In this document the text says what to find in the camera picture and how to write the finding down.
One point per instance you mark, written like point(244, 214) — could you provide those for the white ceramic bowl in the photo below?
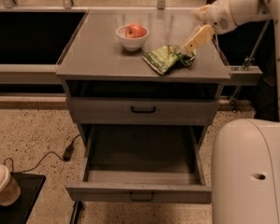
point(131, 44)

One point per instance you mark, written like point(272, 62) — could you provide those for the metal clamp rod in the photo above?
point(248, 60)

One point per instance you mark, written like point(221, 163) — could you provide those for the grey drawer cabinet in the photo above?
point(98, 66)

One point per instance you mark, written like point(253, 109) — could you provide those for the closed grey upper drawer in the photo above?
point(141, 111)

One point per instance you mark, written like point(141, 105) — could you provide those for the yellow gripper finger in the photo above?
point(201, 35)

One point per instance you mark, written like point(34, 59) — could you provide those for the white lidded paper cup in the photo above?
point(10, 190)

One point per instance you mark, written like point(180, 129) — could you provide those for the black side table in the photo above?
point(19, 211)

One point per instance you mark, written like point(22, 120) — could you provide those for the green jalapeno chip bag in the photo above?
point(161, 60)

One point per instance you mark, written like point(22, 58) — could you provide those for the open grey lower drawer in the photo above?
point(142, 163)

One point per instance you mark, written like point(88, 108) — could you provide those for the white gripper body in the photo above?
point(216, 16)

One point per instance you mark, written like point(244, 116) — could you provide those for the red apple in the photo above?
point(135, 31)

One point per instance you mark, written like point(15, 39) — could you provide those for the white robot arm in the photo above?
point(246, 153)

